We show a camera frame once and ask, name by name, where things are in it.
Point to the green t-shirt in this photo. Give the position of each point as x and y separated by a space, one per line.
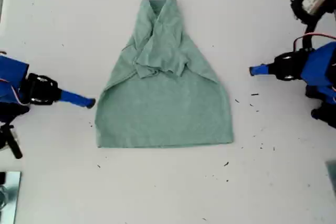
162 113

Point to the camera black stalk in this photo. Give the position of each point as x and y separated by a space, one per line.
309 33
15 148

